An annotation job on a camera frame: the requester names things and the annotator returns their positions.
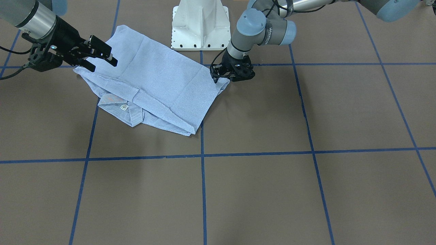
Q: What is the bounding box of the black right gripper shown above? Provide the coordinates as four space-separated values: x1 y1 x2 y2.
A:
21 16 118 72

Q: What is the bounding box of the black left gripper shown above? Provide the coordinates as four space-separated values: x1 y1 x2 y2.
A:
210 54 255 84

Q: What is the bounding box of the light blue striped shirt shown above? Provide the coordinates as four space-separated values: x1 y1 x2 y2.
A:
74 25 230 136

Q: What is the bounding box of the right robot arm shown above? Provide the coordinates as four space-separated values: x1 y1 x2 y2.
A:
1 0 118 72

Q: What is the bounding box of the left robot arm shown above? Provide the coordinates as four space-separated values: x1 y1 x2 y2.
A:
209 0 336 83

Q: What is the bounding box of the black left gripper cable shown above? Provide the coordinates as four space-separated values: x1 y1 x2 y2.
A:
210 48 228 74

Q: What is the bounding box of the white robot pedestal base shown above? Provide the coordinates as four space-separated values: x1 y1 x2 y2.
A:
170 0 231 51

